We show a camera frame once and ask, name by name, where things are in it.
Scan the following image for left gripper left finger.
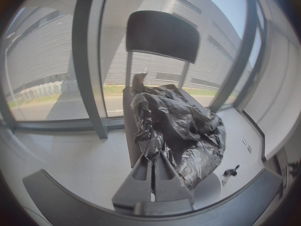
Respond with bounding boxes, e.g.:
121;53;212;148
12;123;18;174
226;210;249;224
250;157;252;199
112;154;152;206

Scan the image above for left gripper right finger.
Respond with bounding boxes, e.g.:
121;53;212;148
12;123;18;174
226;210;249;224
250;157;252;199
154;150;195;209

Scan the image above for black plastic bag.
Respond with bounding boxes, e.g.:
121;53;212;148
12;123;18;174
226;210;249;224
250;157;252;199
130;73;227;191

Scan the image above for black plastic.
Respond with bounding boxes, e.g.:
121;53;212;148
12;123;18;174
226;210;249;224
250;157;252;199
223;165;240;176

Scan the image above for white trash bin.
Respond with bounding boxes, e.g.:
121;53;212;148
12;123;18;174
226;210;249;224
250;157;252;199
194;172;222;209

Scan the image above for window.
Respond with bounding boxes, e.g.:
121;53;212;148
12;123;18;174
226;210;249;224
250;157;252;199
0;0;267;141

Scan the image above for grey upholstered chair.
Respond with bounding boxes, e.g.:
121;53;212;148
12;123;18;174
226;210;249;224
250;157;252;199
122;10;212;169

